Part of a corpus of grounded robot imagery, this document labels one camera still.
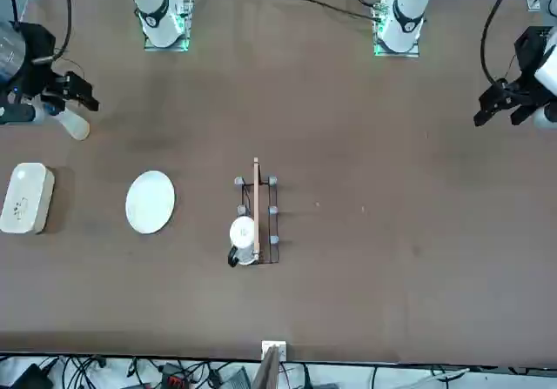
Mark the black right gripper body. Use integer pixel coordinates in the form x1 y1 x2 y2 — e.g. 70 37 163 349
19 22 67 99

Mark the white rectangular lidded box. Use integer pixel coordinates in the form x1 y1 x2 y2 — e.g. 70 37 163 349
0 162 56 235

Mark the black wire cup rack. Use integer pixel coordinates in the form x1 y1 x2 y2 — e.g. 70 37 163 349
233 174 282 269

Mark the white post bracket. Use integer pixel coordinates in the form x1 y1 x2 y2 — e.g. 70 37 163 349
261 340 288 361

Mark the white mug black handle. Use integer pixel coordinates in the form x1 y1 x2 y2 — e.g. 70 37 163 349
226 215 258 269

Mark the black cable across table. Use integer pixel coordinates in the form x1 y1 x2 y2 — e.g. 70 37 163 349
260 0 379 19

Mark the aluminium camera post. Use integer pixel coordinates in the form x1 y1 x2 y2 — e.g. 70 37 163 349
252 345 282 389

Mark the white round plate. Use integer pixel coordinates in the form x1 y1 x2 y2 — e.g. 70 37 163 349
124 170 176 235

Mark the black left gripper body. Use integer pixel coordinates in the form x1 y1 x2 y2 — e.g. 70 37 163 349
500 25 552 105

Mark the red and black device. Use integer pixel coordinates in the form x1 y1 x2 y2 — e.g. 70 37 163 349
159 362 192 388

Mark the grey power adapter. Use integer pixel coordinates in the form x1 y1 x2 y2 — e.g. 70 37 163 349
217 365 252 389

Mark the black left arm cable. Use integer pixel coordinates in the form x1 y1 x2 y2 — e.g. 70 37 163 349
480 0 523 86

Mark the wooden rack bar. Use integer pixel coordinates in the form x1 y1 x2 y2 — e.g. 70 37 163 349
252 157 263 262

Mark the black power adapter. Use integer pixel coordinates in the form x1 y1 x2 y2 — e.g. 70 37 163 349
8 362 56 389

